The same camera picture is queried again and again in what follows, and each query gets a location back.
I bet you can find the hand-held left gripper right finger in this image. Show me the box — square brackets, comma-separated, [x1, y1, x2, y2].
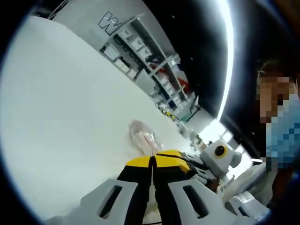
[153, 154, 240, 225]

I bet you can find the clear resealable bag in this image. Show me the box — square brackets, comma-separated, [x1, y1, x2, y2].
[128, 119, 165, 157]

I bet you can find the grey letter wall sign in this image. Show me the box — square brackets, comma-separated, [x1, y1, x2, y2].
[97, 11, 122, 35]

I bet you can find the white yellow spare gripper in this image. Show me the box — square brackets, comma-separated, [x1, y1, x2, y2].
[159, 106, 176, 121]

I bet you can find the curved ceiling light strip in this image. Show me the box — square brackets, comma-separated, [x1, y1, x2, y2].
[210, 0, 238, 122]

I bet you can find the person's head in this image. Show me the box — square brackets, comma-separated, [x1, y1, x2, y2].
[256, 60, 297, 77]

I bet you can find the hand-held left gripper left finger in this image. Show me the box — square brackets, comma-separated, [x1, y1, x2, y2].
[45, 156, 153, 225]

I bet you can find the row of white storage bins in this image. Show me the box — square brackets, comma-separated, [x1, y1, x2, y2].
[105, 28, 186, 108]

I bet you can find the grey metal shelving unit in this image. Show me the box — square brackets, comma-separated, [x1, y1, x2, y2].
[99, 14, 202, 122]

